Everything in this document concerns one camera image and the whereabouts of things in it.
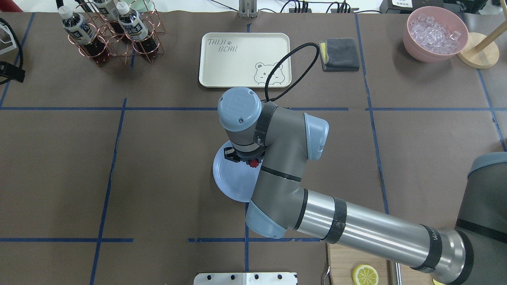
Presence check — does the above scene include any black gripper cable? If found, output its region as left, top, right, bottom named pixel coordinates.
left=264, top=42, right=320, bottom=103

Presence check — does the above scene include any blue round plate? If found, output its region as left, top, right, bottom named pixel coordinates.
left=212, top=141, right=261, bottom=202

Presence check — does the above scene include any cream bear tray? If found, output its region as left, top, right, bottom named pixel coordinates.
left=198, top=32, right=290, bottom=88

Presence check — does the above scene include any wooden cutting board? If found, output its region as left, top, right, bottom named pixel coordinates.
left=327, top=244, right=433, bottom=285

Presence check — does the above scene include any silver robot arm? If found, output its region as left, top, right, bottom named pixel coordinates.
left=217, top=87, right=506, bottom=285

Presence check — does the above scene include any pink bowl with ice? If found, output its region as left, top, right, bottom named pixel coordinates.
left=403, top=6, right=469, bottom=63

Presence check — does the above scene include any copper wire bottle rack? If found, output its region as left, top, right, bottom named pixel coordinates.
left=67, top=0, right=166, bottom=67

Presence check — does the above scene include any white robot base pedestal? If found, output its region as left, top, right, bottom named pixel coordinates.
left=193, top=272, right=299, bottom=285

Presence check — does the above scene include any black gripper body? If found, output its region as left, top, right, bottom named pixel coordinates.
left=223, top=146, right=266, bottom=164

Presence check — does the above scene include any red strawberry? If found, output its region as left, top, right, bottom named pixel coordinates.
left=248, top=158, right=261, bottom=168

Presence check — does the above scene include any aluminium frame post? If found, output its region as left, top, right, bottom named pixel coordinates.
left=238, top=0, right=258, bottom=19

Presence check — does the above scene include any lemon half slice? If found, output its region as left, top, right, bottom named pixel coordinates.
left=351, top=264, right=379, bottom=285

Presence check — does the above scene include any wooden cup stand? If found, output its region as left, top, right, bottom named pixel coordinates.
left=457, top=21, right=507, bottom=69

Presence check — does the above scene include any steel muddler rod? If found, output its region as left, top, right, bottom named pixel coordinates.
left=388, top=261, right=402, bottom=285

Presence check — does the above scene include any tea bottle white cap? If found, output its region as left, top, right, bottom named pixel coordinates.
left=58, top=6, right=110, bottom=65

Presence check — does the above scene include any green small bowl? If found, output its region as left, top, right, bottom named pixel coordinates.
left=125, top=0, right=156, bottom=12

